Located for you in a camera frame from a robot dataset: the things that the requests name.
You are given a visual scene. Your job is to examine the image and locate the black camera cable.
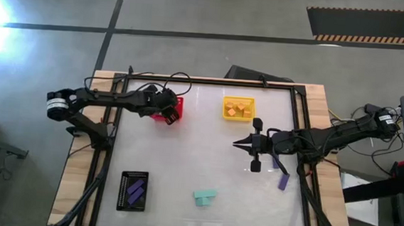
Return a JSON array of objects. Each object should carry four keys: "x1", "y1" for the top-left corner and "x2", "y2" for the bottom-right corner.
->
[
  {"x1": 83, "y1": 64, "x2": 194, "y2": 99},
  {"x1": 270, "y1": 151, "x2": 292, "y2": 178}
]

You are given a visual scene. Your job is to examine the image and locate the yellow plastic basket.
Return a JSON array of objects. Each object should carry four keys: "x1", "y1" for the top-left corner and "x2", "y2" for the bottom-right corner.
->
[{"x1": 220, "y1": 95, "x2": 257, "y2": 123}]

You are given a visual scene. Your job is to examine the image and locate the black hazard-striped floor mat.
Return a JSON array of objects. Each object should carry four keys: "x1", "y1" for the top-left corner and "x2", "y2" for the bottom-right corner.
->
[{"x1": 304, "y1": 2, "x2": 404, "y2": 47}]

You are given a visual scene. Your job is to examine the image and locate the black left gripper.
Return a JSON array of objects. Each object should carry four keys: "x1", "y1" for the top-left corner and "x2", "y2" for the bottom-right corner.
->
[{"x1": 140, "y1": 84, "x2": 184, "y2": 127}]

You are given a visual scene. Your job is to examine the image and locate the red plastic basket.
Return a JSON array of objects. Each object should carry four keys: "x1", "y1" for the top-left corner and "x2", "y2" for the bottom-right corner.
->
[{"x1": 149, "y1": 94, "x2": 185, "y2": 124}]

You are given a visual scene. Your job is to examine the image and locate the white paper sheet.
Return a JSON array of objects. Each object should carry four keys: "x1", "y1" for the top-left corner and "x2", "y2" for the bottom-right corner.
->
[{"x1": 336, "y1": 171, "x2": 383, "y2": 226}]

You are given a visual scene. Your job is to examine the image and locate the black side table leg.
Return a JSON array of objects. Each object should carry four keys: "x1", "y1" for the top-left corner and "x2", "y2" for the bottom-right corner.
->
[{"x1": 341, "y1": 171, "x2": 404, "y2": 208}]

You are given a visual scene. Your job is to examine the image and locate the black plastic basket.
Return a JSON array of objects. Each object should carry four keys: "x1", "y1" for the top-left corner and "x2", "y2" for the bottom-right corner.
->
[{"x1": 116, "y1": 169, "x2": 150, "y2": 213}]

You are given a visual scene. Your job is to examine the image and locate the black aluminium table frame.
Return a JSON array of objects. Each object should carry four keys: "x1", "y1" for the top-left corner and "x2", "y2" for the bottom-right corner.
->
[{"x1": 50, "y1": 68, "x2": 363, "y2": 226}]

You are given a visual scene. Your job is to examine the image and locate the white glossy table board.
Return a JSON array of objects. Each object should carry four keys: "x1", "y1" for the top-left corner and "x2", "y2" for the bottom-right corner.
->
[{"x1": 96, "y1": 76, "x2": 318, "y2": 226}]

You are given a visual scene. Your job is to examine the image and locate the long teal block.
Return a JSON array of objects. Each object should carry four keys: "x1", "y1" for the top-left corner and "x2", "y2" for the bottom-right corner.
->
[{"x1": 193, "y1": 187, "x2": 218, "y2": 201}]

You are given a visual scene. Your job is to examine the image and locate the black monitor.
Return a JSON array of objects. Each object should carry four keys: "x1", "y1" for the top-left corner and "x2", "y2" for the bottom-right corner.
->
[{"x1": 223, "y1": 63, "x2": 296, "y2": 85}]

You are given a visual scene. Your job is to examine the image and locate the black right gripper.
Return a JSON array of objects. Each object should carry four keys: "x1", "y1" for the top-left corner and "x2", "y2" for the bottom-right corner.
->
[{"x1": 230, "y1": 115, "x2": 289, "y2": 176}]

